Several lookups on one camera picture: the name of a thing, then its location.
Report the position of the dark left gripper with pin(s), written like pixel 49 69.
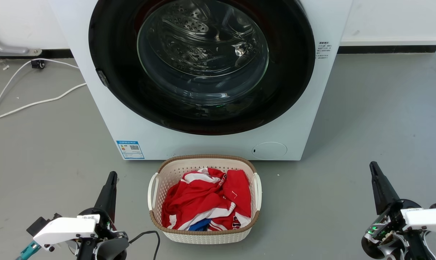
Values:
pixel 107 242

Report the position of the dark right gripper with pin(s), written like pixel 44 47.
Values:
pixel 391 231

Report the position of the black round glass washer door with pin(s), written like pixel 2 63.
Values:
pixel 109 54

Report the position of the white front-load washing machine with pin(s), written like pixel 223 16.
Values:
pixel 95 108

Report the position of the blue energy label sticker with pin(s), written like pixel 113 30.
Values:
pixel 130 150

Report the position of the red and white garment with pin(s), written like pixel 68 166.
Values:
pixel 196 195

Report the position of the blue garment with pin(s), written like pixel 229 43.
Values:
pixel 200 225

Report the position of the cream woven plastic laundry basket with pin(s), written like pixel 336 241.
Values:
pixel 203 236

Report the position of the round white filter cover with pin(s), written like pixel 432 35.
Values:
pixel 269 150

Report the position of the black baseboard strip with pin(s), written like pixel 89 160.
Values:
pixel 57 53
pixel 384 49

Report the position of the small printed text sticker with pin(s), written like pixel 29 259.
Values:
pixel 323 50

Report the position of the right wrist camera unit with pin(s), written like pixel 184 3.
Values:
pixel 429 218

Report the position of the grey metal floor bracket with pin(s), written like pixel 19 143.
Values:
pixel 8 48

